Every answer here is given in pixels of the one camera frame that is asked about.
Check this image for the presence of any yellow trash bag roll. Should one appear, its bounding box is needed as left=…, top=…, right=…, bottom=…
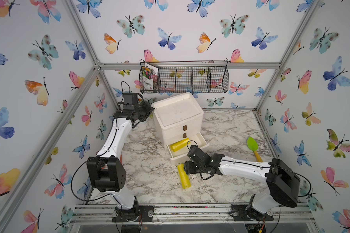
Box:
left=177, top=164, right=192, bottom=189
left=169, top=138, right=190, bottom=152

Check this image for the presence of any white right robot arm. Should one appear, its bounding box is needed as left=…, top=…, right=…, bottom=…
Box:
left=184, top=145, right=300, bottom=218

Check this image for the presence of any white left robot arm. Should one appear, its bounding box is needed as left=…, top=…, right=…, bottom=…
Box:
left=86, top=93, right=153, bottom=212

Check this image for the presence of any white drawer cabinet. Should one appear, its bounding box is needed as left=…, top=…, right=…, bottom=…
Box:
left=151, top=92, right=210, bottom=166

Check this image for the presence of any flower seed packet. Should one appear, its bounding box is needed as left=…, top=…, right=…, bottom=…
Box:
left=142, top=62, right=158, bottom=91

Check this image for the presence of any green toy shovel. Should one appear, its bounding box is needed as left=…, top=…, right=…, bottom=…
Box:
left=247, top=136, right=263, bottom=163

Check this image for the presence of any black wire wall basket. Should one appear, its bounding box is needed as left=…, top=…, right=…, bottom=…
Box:
left=139, top=60, right=229, bottom=95

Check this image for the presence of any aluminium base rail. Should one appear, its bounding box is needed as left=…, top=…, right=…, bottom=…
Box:
left=71, top=203, right=315, bottom=225

